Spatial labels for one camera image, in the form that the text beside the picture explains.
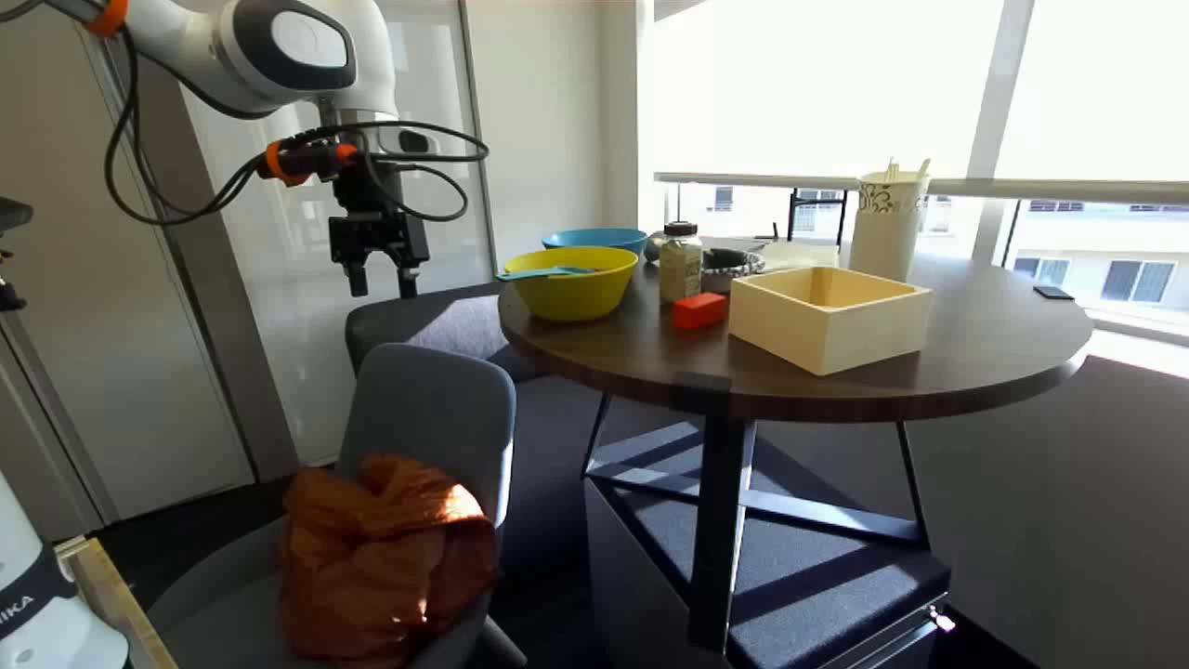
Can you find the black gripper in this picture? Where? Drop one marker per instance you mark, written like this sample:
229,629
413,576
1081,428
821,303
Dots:
378,230

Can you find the orange block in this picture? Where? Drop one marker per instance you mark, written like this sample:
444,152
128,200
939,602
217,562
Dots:
701,309

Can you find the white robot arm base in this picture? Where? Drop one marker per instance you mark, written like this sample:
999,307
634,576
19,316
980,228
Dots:
37,608

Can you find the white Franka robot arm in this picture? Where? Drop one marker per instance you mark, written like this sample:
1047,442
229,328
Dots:
208,48

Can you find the cream wooden box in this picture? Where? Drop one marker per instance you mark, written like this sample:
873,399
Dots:
820,337

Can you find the grey chair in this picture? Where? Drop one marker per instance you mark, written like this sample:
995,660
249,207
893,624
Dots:
432,411

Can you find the black orange wrist connector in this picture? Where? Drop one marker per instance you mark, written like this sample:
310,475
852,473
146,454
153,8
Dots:
310,159

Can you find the teal spoon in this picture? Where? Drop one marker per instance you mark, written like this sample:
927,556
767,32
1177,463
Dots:
544,271

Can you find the yellow bowl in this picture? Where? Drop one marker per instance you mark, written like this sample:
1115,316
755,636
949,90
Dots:
579,297

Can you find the blue bowl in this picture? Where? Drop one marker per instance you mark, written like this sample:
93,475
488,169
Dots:
595,240

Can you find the orange cloth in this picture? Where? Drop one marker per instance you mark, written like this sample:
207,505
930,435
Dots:
373,560

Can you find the glass jar with black lid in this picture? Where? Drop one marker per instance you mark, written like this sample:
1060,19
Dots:
683,265

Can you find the small dark bowl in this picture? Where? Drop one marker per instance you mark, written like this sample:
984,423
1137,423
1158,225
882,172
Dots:
730,265

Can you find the light wooden plank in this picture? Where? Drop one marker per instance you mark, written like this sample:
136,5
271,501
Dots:
112,599

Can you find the white carton pitcher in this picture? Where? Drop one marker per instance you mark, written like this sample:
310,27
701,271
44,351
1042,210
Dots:
887,225

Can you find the round dark wooden table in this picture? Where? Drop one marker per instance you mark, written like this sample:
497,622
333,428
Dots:
989,337

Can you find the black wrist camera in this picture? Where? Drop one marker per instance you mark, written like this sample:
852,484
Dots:
413,143

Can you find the black metal frame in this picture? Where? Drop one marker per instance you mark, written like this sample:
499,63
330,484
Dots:
820,194

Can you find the white window rail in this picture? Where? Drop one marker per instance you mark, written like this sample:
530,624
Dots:
1052,188

